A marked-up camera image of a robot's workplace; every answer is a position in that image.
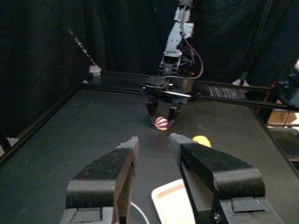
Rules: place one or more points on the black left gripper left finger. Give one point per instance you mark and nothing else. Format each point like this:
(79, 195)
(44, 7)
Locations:
(101, 178)

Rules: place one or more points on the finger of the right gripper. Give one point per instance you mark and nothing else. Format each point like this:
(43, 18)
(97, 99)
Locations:
(172, 112)
(151, 109)

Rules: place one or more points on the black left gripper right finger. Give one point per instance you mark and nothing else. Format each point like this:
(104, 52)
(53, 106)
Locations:
(221, 178)

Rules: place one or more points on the red striped toy onion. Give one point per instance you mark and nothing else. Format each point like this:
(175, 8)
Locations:
(160, 123)

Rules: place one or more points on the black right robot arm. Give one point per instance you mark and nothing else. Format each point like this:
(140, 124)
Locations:
(176, 43)

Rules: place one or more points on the pink plate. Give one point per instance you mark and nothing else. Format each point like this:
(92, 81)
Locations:
(171, 204)

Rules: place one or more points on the yellow toy food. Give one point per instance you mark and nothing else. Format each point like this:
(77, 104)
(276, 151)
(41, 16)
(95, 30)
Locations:
(201, 140)

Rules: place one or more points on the cardboard box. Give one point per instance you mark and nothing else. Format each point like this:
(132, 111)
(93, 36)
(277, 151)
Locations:
(280, 116)

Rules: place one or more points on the black frame rail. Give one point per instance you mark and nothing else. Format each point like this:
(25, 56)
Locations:
(187, 90)

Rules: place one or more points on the black aluminium frame post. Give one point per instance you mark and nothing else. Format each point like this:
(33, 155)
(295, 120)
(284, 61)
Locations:
(255, 40)

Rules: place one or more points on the black diagonal frame strut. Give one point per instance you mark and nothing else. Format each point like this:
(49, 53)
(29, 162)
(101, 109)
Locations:
(73, 36)

